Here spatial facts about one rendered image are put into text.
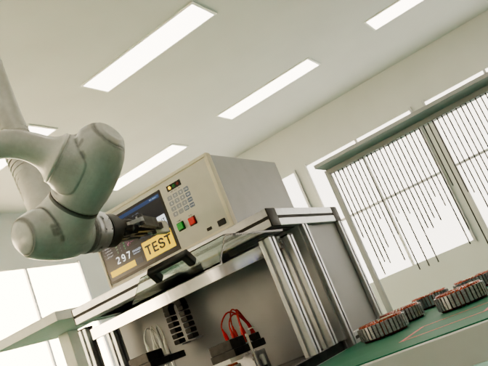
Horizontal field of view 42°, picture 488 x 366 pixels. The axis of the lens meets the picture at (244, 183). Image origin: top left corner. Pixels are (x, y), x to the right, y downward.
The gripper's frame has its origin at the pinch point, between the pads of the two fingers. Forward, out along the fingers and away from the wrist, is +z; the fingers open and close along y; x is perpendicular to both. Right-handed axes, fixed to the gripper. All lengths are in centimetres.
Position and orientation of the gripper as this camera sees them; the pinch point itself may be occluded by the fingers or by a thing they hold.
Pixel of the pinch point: (157, 227)
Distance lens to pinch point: 155.0
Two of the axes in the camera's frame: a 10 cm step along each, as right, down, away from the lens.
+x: -3.7, -9.0, 2.4
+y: 7.9, -4.4, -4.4
